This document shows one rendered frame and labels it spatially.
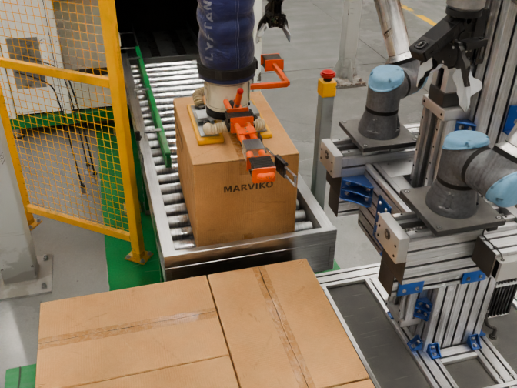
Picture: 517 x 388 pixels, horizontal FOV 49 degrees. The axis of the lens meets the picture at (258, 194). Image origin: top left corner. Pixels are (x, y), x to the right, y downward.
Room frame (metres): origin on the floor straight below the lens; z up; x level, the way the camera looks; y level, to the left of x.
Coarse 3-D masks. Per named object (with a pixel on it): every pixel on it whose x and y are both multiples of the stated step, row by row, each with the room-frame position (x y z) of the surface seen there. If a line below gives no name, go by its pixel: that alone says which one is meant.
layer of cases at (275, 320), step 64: (64, 320) 1.39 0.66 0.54; (128, 320) 1.40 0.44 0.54; (192, 320) 1.40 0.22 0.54; (256, 320) 1.41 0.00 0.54; (320, 320) 1.41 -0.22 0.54; (64, 384) 1.13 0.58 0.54; (128, 384) 1.14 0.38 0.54; (192, 384) 1.14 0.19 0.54; (256, 384) 1.14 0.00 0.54; (320, 384) 1.15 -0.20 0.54
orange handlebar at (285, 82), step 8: (272, 64) 2.41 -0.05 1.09; (280, 72) 2.31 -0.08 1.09; (288, 80) 2.22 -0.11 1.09; (256, 88) 2.17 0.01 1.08; (264, 88) 2.18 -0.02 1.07; (272, 88) 2.19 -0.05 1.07; (224, 104) 2.00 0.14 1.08; (240, 104) 1.98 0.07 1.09; (240, 128) 1.77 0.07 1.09; (248, 128) 1.77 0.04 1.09; (240, 136) 1.72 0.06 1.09; (248, 136) 1.76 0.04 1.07; (256, 136) 1.72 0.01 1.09; (248, 152) 1.61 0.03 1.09; (264, 152) 1.61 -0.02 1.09; (264, 176) 1.47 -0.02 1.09; (272, 176) 1.48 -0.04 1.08
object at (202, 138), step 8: (192, 104) 2.24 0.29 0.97; (192, 112) 2.16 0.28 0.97; (192, 120) 2.09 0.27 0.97; (208, 120) 2.03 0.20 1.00; (216, 120) 2.09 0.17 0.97; (200, 128) 2.01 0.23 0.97; (200, 136) 1.95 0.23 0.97; (208, 136) 1.95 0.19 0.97; (216, 136) 1.95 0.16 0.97; (200, 144) 1.91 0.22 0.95
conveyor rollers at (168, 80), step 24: (168, 72) 3.69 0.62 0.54; (192, 72) 3.73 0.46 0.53; (144, 96) 3.29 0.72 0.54; (168, 96) 3.32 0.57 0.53; (144, 120) 2.94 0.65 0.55; (168, 120) 2.97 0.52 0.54; (168, 144) 2.69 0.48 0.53; (168, 168) 2.43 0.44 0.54; (168, 192) 2.24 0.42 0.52; (192, 240) 1.84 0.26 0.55
